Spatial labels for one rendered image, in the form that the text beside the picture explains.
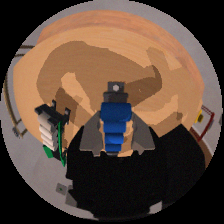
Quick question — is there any blue plastic bar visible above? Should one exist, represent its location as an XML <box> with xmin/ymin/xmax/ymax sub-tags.
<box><xmin>105</xmin><ymin>144</ymin><xmax>121</xmax><ymax>151</ymax></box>
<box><xmin>104</xmin><ymin>133</ymin><xmax>124</xmax><ymax>144</ymax></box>
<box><xmin>103</xmin><ymin>121</ymin><xmax>126</xmax><ymax>133</ymax></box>
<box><xmin>100</xmin><ymin>102</ymin><xmax>132</xmax><ymax>122</ymax></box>

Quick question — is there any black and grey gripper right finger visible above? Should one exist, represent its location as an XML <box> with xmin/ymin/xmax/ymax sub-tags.
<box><xmin>131</xmin><ymin>111</ymin><xmax>169</xmax><ymax>176</ymax></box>

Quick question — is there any black flat bar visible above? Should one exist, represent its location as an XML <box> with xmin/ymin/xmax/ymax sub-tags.
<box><xmin>38</xmin><ymin>104</ymin><xmax>63</xmax><ymax>124</ymax></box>

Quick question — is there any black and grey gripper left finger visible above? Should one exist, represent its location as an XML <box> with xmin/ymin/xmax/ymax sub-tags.
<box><xmin>65</xmin><ymin>110</ymin><xmax>104</xmax><ymax>180</ymax></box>

